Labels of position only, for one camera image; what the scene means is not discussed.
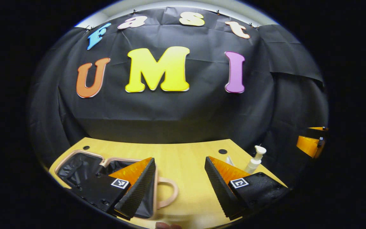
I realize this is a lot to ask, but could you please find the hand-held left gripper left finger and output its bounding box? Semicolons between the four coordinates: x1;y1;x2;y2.
70;157;157;220

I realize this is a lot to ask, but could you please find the white pump bottle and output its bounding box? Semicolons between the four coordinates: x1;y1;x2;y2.
244;145;267;175

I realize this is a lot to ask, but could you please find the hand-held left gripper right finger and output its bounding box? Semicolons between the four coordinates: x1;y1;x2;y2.
204;156;290;221

